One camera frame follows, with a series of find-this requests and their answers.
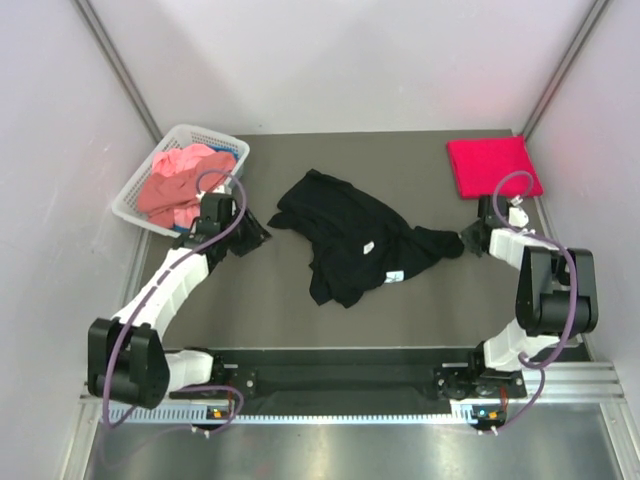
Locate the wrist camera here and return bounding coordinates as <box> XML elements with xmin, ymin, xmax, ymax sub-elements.
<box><xmin>478</xmin><ymin>195</ymin><xmax>530</xmax><ymax>230</ymax></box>
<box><xmin>191</xmin><ymin>193</ymin><xmax>235</xmax><ymax>238</ymax></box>

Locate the white plastic laundry basket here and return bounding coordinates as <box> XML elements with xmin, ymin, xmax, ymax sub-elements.
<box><xmin>112</xmin><ymin>124</ymin><xmax>250</xmax><ymax>237</ymax></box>

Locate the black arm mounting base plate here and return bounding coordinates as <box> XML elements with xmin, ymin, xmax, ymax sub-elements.
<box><xmin>168</xmin><ymin>347</ymin><xmax>526</xmax><ymax>416</ymax></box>

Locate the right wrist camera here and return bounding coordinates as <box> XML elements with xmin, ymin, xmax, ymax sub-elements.
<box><xmin>478</xmin><ymin>195</ymin><xmax>530</xmax><ymax>230</ymax></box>

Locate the perforated grey cable duct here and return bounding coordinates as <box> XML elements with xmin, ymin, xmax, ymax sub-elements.
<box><xmin>108</xmin><ymin>402</ymin><xmax>505</xmax><ymax>426</ymax></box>

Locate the black t shirt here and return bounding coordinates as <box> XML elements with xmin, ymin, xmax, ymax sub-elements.
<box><xmin>268</xmin><ymin>169</ymin><xmax>465</xmax><ymax>308</ymax></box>

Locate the blue t shirt in basket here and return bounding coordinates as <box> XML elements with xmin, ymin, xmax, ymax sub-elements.
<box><xmin>208</xmin><ymin>145</ymin><xmax>240</xmax><ymax>156</ymax></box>

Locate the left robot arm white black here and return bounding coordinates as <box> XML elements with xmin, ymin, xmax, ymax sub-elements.
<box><xmin>87</xmin><ymin>207</ymin><xmax>271</xmax><ymax>409</ymax></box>

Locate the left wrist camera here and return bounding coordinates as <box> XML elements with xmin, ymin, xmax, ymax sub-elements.
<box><xmin>191</xmin><ymin>193</ymin><xmax>235</xmax><ymax>238</ymax></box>

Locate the crumpled pink t shirt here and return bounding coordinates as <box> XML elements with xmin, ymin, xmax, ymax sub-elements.
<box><xmin>137</xmin><ymin>144</ymin><xmax>236</xmax><ymax>231</ymax></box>

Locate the folded red t shirt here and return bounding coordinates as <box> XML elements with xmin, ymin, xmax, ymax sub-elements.
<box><xmin>446</xmin><ymin>136</ymin><xmax>544</xmax><ymax>199</ymax></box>

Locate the aluminium frame rail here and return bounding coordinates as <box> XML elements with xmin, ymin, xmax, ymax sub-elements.
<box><xmin>79</xmin><ymin>362</ymin><xmax>626</xmax><ymax>401</ymax></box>

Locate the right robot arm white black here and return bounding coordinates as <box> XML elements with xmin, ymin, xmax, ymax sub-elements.
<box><xmin>434</xmin><ymin>228</ymin><xmax>599</xmax><ymax>401</ymax></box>

